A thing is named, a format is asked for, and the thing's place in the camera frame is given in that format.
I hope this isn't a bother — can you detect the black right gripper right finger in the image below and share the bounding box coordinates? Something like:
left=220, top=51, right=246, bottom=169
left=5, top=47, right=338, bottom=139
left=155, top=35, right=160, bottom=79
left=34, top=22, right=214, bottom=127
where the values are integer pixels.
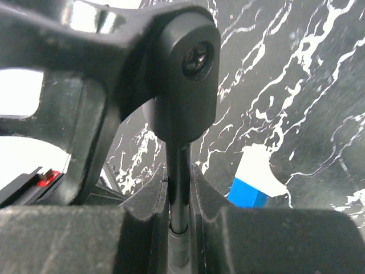
left=189, top=166, right=364, bottom=273

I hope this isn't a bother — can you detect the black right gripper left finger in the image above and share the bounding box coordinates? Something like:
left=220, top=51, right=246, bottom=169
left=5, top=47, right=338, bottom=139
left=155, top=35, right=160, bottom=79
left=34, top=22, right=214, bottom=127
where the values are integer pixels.
left=1, top=165, right=168, bottom=273

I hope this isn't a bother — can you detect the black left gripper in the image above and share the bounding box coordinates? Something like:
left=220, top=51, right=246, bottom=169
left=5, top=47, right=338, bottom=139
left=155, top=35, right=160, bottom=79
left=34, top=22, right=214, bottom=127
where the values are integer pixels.
left=1, top=167, right=64, bottom=207

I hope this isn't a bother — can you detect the blue white toy block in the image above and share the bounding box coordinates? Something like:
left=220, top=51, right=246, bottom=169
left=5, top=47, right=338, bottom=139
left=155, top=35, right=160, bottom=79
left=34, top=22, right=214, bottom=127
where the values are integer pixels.
left=228, top=144, right=287, bottom=208

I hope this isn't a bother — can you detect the black round base mic stand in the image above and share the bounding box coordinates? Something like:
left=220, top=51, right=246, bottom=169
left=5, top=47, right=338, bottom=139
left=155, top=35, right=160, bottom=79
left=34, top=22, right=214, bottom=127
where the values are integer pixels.
left=1, top=1, right=220, bottom=273

